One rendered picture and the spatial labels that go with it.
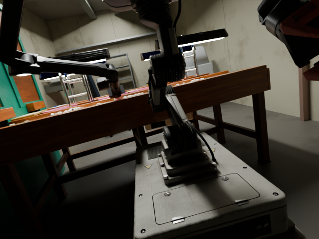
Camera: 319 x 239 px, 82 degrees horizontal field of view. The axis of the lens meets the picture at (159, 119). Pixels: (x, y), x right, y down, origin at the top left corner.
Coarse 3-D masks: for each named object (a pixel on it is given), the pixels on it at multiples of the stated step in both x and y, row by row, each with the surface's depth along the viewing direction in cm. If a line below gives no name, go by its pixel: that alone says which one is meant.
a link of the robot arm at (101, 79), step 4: (112, 76) 98; (116, 76) 100; (96, 80) 102; (100, 80) 102; (104, 80) 101; (108, 80) 102; (112, 80) 101; (116, 80) 102; (100, 84) 102; (104, 84) 103; (100, 88) 103; (104, 88) 104; (108, 88) 105
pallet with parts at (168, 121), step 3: (186, 114) 314; (189, 114) 314; (189, 117) 316; (162, 120) 314; (165, 120) 314; (168, 120) 314; (165, 123) 325; (168, 123) 315; (171, 123) 316; (147, 126) 314; (150, 126) 314; (147, 129) 315
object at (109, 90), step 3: (111, 87) 109; (120, 87) 115; (108, 90) 114; (111, 90) 112; (114, 90) 109; (117, 90) 110; (120, 90) 113; (123, 90) 115; (108, 93) 112; (111, 93) 113; (114, 93) 112; (117, 93) 113; (120, 93) 113
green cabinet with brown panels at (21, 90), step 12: (0, 12) 166; (24, 48) 195; (0, 72) 137; (0, 84) 132; (12, 84) 147; (24, 84) 173; (36, 84) 200; (0, 96) 126; (12, 96) 144; (24, 96) 166; (36, 96) 194; (0, 108) 122
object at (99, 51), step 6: (78, 54) 123; (84, 54) 124; (90, 54) 124; (96, 54) 125; (102, 54) 126; (108, 54) 126; (72, 60) 120; (78, 60) 121; (84, 60) 122; (90, 60) 123; (96, 60) 125; (12, 72) 112; (18, 72) 112
